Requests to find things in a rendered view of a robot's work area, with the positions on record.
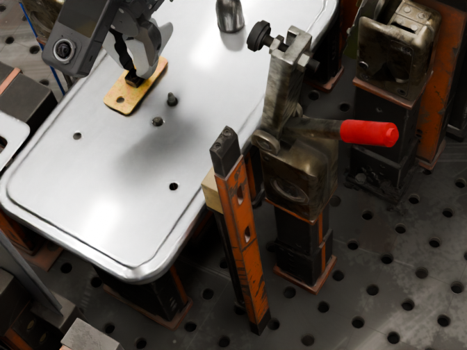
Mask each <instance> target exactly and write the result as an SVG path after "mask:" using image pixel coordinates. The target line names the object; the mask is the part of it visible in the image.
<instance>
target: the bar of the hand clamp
mask: <svg viewBox="0 0 467 350"><path fill-rule="evenodd" d="M270 33H271V27H270V23H269V22H267V21H265V20H264V19H262V20H261V21H257V23H255V25H254V26H253V27H252V29H251V31H250V32H249V35H248V37H247V41H246V44H247V48H248V49H249V50H251V51H253V52H256V51H257V50H258V51H260V50H261V49H262V48H263V46H264V45H265V46H266V47H268V48H269V52H268V53H269V54H270V55H271V56H270V65H269V70H268V79H267V84H266V89H265V98H264V103H263V112H262V117H261V125H260V130H262V131H265V132H267V133H269V134H271V135H273V136H274V137H275V138H276V139H277V140H278V141H279V143H280V139H281V133H282V129H283V126H284V124H285V123H286V122H287V120H288V118H289V117H294V116H295V112H296V109H297V103H298V100H299V96H300V90H301V87H302V81H303V78H304V73H305V70H306V69H309V70H311V71H312V72H314V73H315V72H316V71H317V70H318V68H319V66H320V62H318V61H317V60H314V59H313V52H311V51H310V47H311V41H312V38H313V36H312V34H310V33H307V32H306V31H303V30H301V29H300V28H298V27H296V26H293V25H290V27H289V28H288V30H287V35H286V43H284V38H285V37H283V36H282V35H280V34H278V36H277V37H272V36H270Z"/></svg>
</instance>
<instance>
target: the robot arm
mask: <svg viewBox="0 0 467 350"><path fill-rule="evenodd" d="M164 1H165V0H65V1H64V4H63V6H62V8H61V10H60V12H59V15H58V17H57V20H56V22H55V24H54V27H53V28H52V30H51V33H50V35H49V38H48V40H47V43H46V44H45V46H44V49H43V51H42V55H41V56H42V59H43V61H44V62H45V63H47V64H48V65H49V66H51V67H53V68H55V69H57V70H58V71H60V72H62V73H64V74H66V75H68V76H73V77H77V78H85V77H87V76H88V75H89V73H90V71H91V69H92V66H93V65H94V63H95V60H96V58H97V56H98V53H99V51H100V49H101V46H102V47H103V48H104V49H105V50H106V52H107V53H108V54H109V55H110V56H111V58H112V59H113V60H114V61H115V62H116V63H117V64H118V65H119V66H120V67H121V68H122V69H125V70H127V71H130V70H131V69H132V68H134V69H135V67H136V75H137V76H139V77H141V78H144V79H148V78H150V77H151V76H152V75H153V73H154V72H155V71H156V68H157V66H158V61H159V57H160V55H161V53H162V52H163V50H164V48H165V46H166V44H167V43H168V41H169V39H170V38H171V36H172V33H173V25H172V23H171V22H166V23H164V24H163V25H161V26H158V24H157V22H156V20H155V19H154V18H153V17H151V15H152V14H153V13H154V11H157V10H158V9H159V7H160V6H161V5H162V3H163V2H164ZM127 48H128V50H129V51H130V52H131V53H132V55H133V60H132V58H131V57H130V55H129V53H128V51H127ZM134 65H135V67H134Z"/></svg>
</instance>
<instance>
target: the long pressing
mask: <svg viewBox="0 0 467 350"><path fill-rule="evenodd" d="M240 1H241V3H242V6H243V16H244V19H245V24H244V26H243V27H242V28H241V29H240V30H239V31H237V32H235V33H225V32H223V31H221V30H220V29H219V28H218V25H217V23H218V22H217V17H216V13H215V2H216V0H174V1H173V2H170V0H165V1H164V2H163V3H162V5H161V6H160V7H159V9H158V10H157V11H154V13H153V14H152V15H151V17H153V18H154V19H155V20H156V22H157V24H158V26H161V25H163V24H164V23H166V22H171V23H172V25H173V33H172V36H171V38H170V39H169V41H168V43H167V44H166V46H165V48H164V50H163V52H162V53H161V56H162V57H164V58H167V65H166V67H165V68H164V70H163V71H162V72H161V73H160V75H159V76H158V78H157V79H156V80H155V81H154V83H153V84H152V86H151V87H150V88H149V89H148V91H147V92H146V94H145V95H144V97H143V98H142V99H141V100H140V102H139V103H138V105H137V106H136V107H135V108H134V109H133V111H132V112H131V113H130V114H128V115H125V114H124V113H122V112H120V111H118V110H116V109H114V108H111V107H110V106H107V105H106V104H105V103H104V101H103V99H104V97H105V96H106V94H107V93H108V91H109V90H110V89H111V88H112V86H113V85H114V84H115V82H116V81H117V79H118V78H119V77H120V76H121V75H122V73H123V72H124V70H125V69H122V68H121V67H120V66H119V65H118V64H117V63H116V62H115V61H114V60H113V59H112V58H111V56H110V55H109V54H108V53H107V52H106V50H105V49H104V48H103V47H102V48H101V50H100V51H99V53H98V56H97V58H96V60H95V63H94V65H93V66H92V69H91V71H90V73H89V75H88V76H87V77H85V78H77V80H76V81H75V82H74V84H73V85H72V87H71V88H70V89H69V90H68V91H67V93H66V94H65V95H64V97H63V98H62V99H61V100H60V101H59V103H58V104H57V105H56V107H55V108H54V109H53V110H52V111H51V113H50V114H49V115H48V117H47V118H46V119H45V120H44V121H43V123H42V124H41V125H40V127H39V128H38V129H37V131H36V132H35V133H34V134H33V135H32V137H31V138H30V140H29V141H28V142H27V143H26V144H25V145H24V147H23V148H22V150H21V151H20V152H19V153H18V154H17V155H16V157H15V158H14V160H13V161H12V162H11V163H10V164H9V166H8V167H7V168H6V170H5V171H4V172H3V174H2V175H1V177H0V208H1V209H2V211H3V212H4V213H5V214H6V215H7V216H9V218H11V219H13V220H15V221H16V222H18V223H20V224H22V225H23V226H25V227H27V228H29V229H31V230H32V231H34V232H36V233H37V234H39V235H41V236H42V237H44V238H46V239H48V240H49V241H51V242H53V243H54V244H57V245H58V246H60V247H62V248H63V249H65V250H66V251H68V252H70V253H72V254H74V255H75V256H77V257H79V258H80V259H82V260H84V261H86V262H87V263H89V264H91V265H93V266H94V267H96V268H97V269H100V270H101V271H103V272H105V273H107V274H108V275H110V276H112V277H113V278H115V279H117V280H119V281H121V282H123V283H126V284H130V285H144V284H148V283H151V282H154V281H156V280H157V279H159V278H161V277H162V276H163V275H164V274H166V273H167V272H168V270H169V269H170V268H171V266H172V265H173V264H174V262H175V261H176V259H177V258H178V257H179V255H180V253H181V252H182V251H183V249H184V247H185V246H186V245H187V243H188V241H189V240H190V238H191V237H192V235H193V234H194V232H195V231H196V230H197V228H198V226H199V225H200V224H201V222H202V220H203V219H204V218H205V216H206V215H207V213H208V212H209V210H208V209H207V206H206V201H205V198H204V193H203V190H202V186H201V182H202V181H203V179H204V177H205V176H206V175H207V174H208V172H209V170H210V169H211V168H212V166H213V164H212V160H211V155H210V152H209V149H210V148H211V146H212V145H213V143H214V142H215V140H216V139H217V138H218V136H219V134H220V133H221V132H222V130H223V129H224V127H225V126H229V127H231V128H232V129H233V130H234V131H235V132H236V134H237V135H238V140H239V145H240V152H241V155H243V156H244V158H245V156H246V155H247V154H248V152H249V150H250V149H251V148H252V146H253V144H252V140H251V136H252V134H253V133H254V131H255V130H260V125H261V117H262V112H263V103H264V98H265V89H266V84H267V79H268V70H269V65H270V56H271V55H270V54H269V53H268V52H269V48H268V47H266V46H265V45H264V46H263V48H262V49H261V50H260V51H258V50H257V51H256V52H253V51H251V50H249V49H248V48H247V44H246V41H247V37H248V35H249V32H250V31H251V29H252V27H253V26H254V25H255V23H257V21H261V20H262V19H264V20H265V21H267V22H269V23H270V27H271V33H270V36H272V37H274V38H275V37H277V36H278V34H280V35H282V36H283V37H285V38H284V43H286V35H287V30H288V28H289V27H290V25H293V26H296V27H298V28H300V29H301V30H303V31H306V32H307V33H310V34H312V36H313V38H312V41H311V47H310V51H311V52H313V55H314V54H315V52H316V51H317V50H318V48H319V47H320V45H321V44H322V42H323V41H324V39H325V38H326V37H327V35H328V33H329V32H330V30H331V29H332V27H333V26H334V24H335V23H336V20H337V19H338V14H339V0H240ZM169 92H172V93H173V94H174V97H175V99H177V101H178V102H177V105H175V106H169V105H168V104H167V101H168V97H167V94H168V93H169ZM155 117H160V118H161V119H162V120H163V123H162V124H161V125H160V126H154V125H153V120H154V118H155ZM75 133H80V134H81V138H80V139H79V140H75V139H74V138H73V135H74V134H75ZM171 183H176V184H177V185H178V188H177V189H176V190H170V189H169V185H170V184H171Z"/></svg>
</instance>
